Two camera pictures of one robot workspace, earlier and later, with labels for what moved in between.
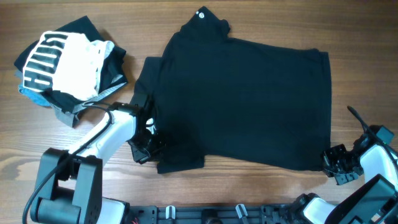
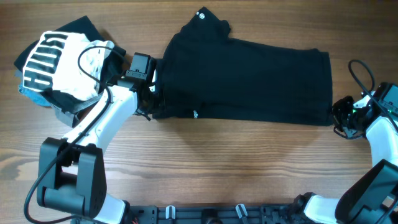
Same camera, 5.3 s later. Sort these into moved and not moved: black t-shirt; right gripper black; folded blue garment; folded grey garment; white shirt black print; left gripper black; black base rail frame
Moved: left gripper black; black t-shirt; right gripper black
Not moved: folded blue garment; white shirt black print; folded grey garment; black base rail frame
